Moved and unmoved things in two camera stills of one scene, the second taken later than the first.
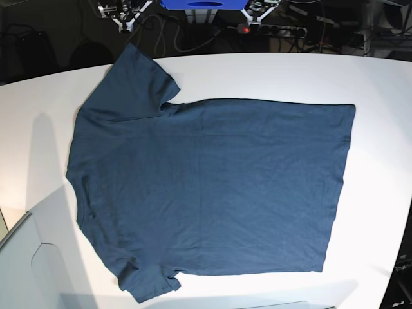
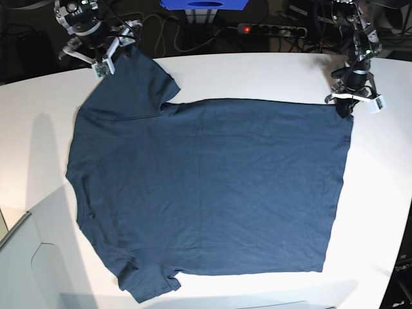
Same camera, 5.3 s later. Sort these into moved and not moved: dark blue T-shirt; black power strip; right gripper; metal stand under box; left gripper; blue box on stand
Moved: left gripper; right gripper
Not moved: metal stand under box; blue box on stand; black power strip; dark blue T-shirt
